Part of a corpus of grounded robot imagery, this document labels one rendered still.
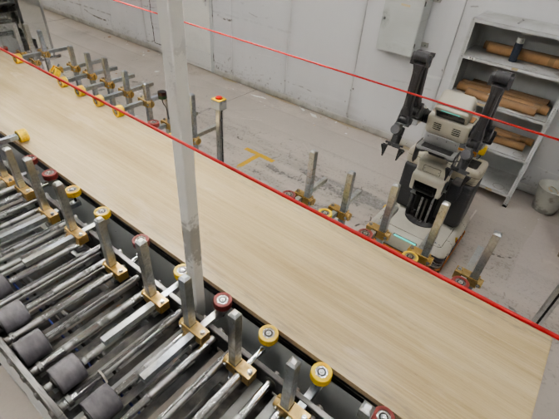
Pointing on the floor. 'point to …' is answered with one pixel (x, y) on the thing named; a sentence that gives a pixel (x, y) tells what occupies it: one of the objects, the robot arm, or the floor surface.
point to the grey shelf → (544, 32)
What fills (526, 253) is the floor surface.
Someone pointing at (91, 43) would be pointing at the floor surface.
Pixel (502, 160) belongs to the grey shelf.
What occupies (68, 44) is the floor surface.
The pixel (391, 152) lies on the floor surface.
